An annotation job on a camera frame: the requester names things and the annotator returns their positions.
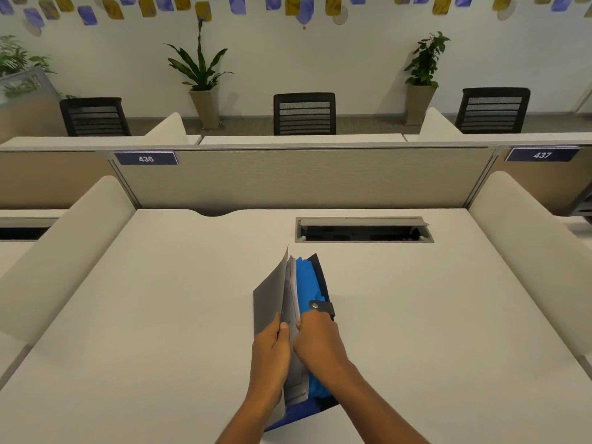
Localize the person's right forearm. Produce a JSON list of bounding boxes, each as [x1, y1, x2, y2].
[[320, 361, 432, 444]]

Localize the fern-like green plant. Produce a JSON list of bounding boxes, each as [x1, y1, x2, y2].
[[0, 34, 77, 101]]

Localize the person's left forearm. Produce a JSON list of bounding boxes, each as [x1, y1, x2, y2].
[[215, 387, 284, 444]]

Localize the person's right hand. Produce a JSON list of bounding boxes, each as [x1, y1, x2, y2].
[[293, 310, 356, 382]]

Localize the person's left hand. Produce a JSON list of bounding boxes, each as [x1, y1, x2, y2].
[[248, 312, 293, 394]]

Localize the blue desk number label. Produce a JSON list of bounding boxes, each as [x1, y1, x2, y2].
[[114, 151, 179, 166], [504, 147, 582, 162]]

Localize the blue expanding file folder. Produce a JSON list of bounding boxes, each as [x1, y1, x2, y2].
[[253, 245, 341, 433]]

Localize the beige fabric desk partition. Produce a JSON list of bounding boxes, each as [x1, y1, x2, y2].
[[0, 150, 122, 211], [115, 146, 496, 216], [487, 147, 592, 217]]

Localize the bushy small-leaf potted plant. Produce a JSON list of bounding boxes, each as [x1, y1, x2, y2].
[[401, 31, 451, 126]]

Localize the black mesh office chair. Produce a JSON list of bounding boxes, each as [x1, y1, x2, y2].
[[273, 92, 337, 136], [59, 97, 132, 137], [454, 87, 531, 134]]

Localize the blue and yellow wall decals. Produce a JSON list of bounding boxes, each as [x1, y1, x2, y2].
[[0, 0, 592, 36]]

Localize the long-leaf potted plant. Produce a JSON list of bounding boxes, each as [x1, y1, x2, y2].
[[164, 16, 235, 131]]

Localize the grey desk cable tray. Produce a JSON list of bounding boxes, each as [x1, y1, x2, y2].
[[0, 216, 60, 242]]

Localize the frosted glass screen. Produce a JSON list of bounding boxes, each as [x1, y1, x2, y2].
[[0, 66, 64, 108]]

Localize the white desk side divider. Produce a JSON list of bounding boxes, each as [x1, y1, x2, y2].
[[467, 171, 592, 353], [0, 175, 137, 345], [417, 107, 464, 143], [144, 112, 188, 145]]

